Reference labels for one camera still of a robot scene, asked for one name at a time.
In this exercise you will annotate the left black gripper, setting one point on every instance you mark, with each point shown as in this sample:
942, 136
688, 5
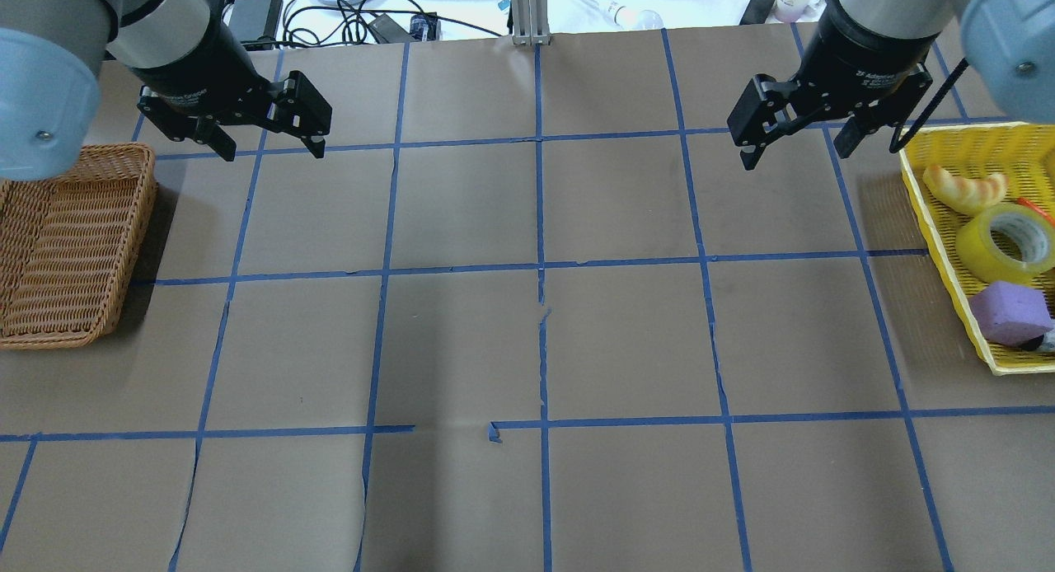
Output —
196, 63

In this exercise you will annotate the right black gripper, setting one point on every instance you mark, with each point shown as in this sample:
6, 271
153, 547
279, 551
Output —
871, 65

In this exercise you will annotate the yellow tape roll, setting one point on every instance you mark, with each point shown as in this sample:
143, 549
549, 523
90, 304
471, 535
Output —
1007, 242

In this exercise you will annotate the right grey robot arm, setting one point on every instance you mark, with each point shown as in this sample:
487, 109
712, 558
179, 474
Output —
1009, 43

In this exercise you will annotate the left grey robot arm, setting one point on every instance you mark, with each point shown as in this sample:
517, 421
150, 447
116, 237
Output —
51, 53

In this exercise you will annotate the white paper cup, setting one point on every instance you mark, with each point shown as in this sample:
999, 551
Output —
792, 11

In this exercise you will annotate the black phone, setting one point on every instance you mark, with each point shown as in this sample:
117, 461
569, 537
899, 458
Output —
757, 12

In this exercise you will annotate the toy croissant bread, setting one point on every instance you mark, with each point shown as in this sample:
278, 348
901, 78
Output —
967, 196

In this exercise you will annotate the clear light bulb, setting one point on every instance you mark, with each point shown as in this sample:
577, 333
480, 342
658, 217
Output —
631, 18

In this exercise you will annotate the yellow plastic basket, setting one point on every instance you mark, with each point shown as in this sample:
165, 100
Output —
1024, 153

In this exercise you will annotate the brown wicker basket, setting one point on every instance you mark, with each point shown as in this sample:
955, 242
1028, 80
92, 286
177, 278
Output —
69, 246

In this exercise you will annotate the purple sponge block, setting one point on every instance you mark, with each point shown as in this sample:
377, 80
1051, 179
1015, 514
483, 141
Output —
1009, 314

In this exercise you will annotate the aluminium frame post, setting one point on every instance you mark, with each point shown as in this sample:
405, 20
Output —
530, 22

